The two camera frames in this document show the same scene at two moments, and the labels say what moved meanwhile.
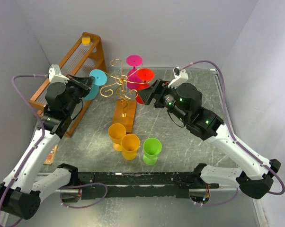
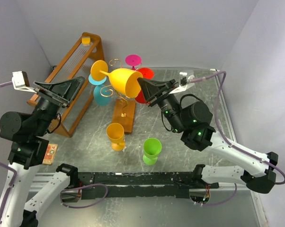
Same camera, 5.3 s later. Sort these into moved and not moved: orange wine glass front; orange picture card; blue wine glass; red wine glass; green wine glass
Moved: blue wine glass; orange wine glass front
Not moved: orange picture card; green wine glass; red wine glass
